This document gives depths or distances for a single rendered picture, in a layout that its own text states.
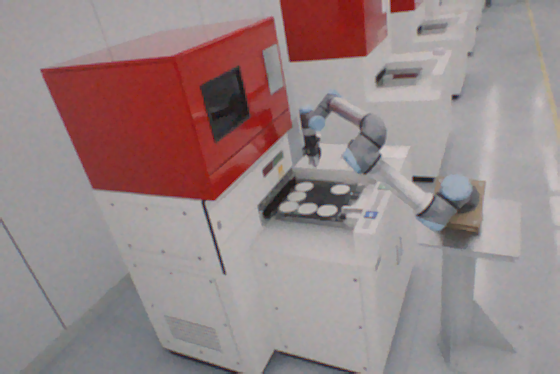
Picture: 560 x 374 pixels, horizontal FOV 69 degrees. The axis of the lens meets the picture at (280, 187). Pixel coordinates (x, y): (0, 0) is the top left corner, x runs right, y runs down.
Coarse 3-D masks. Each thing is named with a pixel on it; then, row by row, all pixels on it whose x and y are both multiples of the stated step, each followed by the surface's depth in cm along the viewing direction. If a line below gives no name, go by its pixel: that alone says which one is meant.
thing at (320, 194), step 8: (296, 184) 239; (312, 184) 236; (320, 184) 234; (328, 184) 232; (336, 184) 230; (344, 184) 229; (352, 184) 228; (304, 192) 229; (312, 192) 227; (320, 192) 226; (328, 192) 224; (288, 200) 224; (304, 200) 221; (312, 200) 220; (320, 200) 218; (328, 200) 217; (336, 200) 216; (344, 200) 214; (336, 208) 209; (320, 216) 205; (328, 216) 203
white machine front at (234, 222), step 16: (288, 144) 237; (272, 160) 221; (288, 160) 239; (256, 176) 207; (272, 176) 222; (224, 192) 183; (240, 192) 195; (256, 192) 208; (208, 208) 173; (224, 208) 184; (240, 208) 196; (256, 208) 209; (208, 224) 177; (224, 224) 184; (240, 224) 197; (256, 224) 210; (224, 240) 185; (240, 240) 198; (224, 256) 186; (240, 256) 199; (224, 272) 189
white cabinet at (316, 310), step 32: (256, 256) 205; (288, 256) 195; (384, 256) 196; (288, 288) 207; (320, 288) 196; (352, 288) 187; (384, 288) 201; (288, 320) 220; (320, 320) 208; (352, 320) 198; (384, 320) 206; (288, 352) 235; (320, 352) 222; (352, 352) 210; (384, 352) 212
